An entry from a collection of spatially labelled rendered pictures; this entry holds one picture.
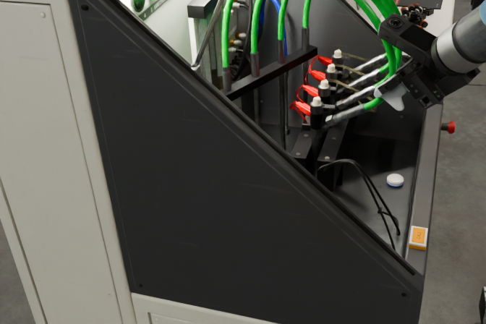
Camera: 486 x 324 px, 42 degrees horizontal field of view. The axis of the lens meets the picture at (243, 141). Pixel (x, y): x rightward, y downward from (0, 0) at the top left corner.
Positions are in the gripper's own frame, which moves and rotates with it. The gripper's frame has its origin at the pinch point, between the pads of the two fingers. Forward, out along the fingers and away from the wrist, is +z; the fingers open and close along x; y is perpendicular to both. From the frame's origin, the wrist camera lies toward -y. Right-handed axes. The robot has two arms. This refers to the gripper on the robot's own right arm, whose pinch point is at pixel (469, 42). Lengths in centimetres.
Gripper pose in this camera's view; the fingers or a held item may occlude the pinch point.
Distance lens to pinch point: 138.2
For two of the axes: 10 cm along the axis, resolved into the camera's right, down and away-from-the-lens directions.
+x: 3.0, -5.3, 7.9
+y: 9.5, 1.2, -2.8
